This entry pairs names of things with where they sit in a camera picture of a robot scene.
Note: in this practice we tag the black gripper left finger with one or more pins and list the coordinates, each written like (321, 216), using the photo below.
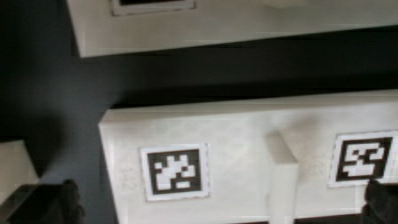
(43, 204)

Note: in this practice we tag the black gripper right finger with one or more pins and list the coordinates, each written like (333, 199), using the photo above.
(381, 207)

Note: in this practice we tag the white border fence rail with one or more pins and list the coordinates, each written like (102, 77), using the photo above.
(17, 167)

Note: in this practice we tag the white cabinet door panel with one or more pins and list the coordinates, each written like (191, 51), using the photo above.
(251, 161)
(125, 26)

